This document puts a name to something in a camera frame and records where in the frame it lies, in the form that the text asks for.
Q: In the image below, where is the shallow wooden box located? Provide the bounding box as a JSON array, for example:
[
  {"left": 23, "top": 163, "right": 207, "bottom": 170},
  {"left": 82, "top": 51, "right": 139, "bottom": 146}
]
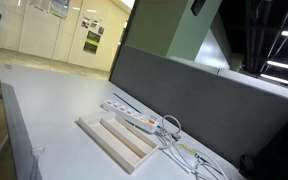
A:
[{"left": 77, "top": 110, "right": 160, "bottom": 175}]

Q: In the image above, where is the black box on pillar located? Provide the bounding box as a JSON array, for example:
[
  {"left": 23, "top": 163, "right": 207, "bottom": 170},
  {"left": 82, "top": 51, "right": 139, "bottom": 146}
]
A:
[{"left": 190, "top": 0, "right": 207, "bottom": 17}]

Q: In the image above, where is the white power strip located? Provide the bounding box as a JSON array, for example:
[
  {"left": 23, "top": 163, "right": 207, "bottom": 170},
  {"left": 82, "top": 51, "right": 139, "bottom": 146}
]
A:
[{"left": 101, "top": 98, "right": 160, "bottom": 134}]

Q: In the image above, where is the grey desk partition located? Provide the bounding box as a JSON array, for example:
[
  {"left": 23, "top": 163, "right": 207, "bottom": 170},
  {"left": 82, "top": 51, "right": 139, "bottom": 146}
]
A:
[{"left": 109, "top": 44, "right": 288, "bottom": 168}]

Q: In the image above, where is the pale square pillar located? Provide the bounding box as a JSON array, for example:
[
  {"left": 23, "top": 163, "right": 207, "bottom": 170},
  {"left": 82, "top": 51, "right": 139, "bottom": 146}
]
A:
[{"left": 123, "top": 0, "right": 224, "bottom": 62}]

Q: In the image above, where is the white adapter with yellow label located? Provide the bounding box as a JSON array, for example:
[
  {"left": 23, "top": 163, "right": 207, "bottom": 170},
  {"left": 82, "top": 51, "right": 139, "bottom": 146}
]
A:
[{"left": 174, "top": 141, "right": 206, "bottom": 170}]

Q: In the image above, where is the clear plastic clip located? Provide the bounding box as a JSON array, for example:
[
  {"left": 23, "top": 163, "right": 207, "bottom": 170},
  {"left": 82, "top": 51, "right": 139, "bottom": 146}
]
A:
[{"left": 30, "top": 146, "right": 46, "bottom": 158}]

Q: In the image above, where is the black office chair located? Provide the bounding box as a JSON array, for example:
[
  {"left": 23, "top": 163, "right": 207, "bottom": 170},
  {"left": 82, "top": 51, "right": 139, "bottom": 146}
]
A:
[{"left": 238, "top": 112, "right": 288, "bottom": 180}]

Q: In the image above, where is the white table leg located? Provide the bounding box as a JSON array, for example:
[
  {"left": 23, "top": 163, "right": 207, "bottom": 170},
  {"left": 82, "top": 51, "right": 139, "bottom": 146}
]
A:
[{"left": 0, "top": 133, "right": 11, "bottom": 164}]

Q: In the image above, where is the white power strip cable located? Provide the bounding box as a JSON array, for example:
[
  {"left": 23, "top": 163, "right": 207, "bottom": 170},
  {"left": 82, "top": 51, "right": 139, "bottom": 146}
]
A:
[{"left": 154, "top": 114, "right": 182, "bottom": 142}]

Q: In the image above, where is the green and black wall notice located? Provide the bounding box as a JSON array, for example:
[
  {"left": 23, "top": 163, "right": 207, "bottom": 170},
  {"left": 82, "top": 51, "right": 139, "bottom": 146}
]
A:
[{"left": 82, "top": 30, "right": 102, "bottom": 55}]

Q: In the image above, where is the white cable bundle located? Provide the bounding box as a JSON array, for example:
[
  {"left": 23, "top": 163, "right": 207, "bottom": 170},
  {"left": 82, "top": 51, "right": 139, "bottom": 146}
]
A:
[{"left": 157, "top": 132, "right": 232, "bottom": 180}]

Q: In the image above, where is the large wall poster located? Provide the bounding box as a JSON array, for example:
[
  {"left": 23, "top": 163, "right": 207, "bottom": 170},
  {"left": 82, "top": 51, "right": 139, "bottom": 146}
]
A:
[{"left": 49, "top": 0, "right": 71, "bottom": 20}]

